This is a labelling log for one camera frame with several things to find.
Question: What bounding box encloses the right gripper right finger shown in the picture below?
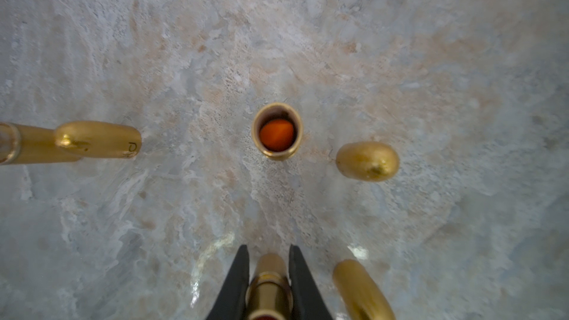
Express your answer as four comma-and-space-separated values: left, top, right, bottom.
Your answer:
288, 245, 333, 320

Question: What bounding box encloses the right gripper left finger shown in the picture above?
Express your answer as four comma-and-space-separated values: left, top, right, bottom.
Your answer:
205, 244, 250, 320

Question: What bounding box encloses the gold lipstick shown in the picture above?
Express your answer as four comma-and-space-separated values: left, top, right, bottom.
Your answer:
251, 102, 304, 161
1, 122, 81, 165
244, 253, 293, 320

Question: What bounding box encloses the gold lipstick cap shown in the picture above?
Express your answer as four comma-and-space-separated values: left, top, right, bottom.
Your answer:
336, 142, 400, 182
333, 259, 396, 320
53, 121, 142, 159

